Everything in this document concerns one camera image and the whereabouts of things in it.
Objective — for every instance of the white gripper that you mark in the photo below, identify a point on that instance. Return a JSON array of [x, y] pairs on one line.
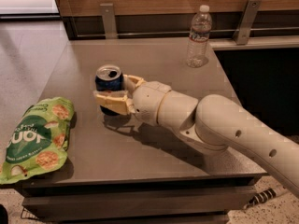
[[149, 101]]

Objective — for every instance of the blue pepsi can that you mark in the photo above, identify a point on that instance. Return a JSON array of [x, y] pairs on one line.
[[108, 77]]

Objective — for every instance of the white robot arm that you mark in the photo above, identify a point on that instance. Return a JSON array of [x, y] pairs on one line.
[[209, 125]]

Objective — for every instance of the green rice chip bag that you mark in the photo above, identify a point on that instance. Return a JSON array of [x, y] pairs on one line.
[[39, 142]]

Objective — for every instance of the clear plastic water bottle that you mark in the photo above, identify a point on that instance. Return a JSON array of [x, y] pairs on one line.
[[198, 36]]

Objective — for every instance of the left metal bracket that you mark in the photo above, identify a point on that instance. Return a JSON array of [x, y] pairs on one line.
[[109, 20]]

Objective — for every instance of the metal bracket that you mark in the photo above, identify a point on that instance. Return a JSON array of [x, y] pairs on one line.
[[109, 20], [242, 32]]

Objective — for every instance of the right metal bracket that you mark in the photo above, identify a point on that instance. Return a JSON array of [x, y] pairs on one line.
[[242, 32]]

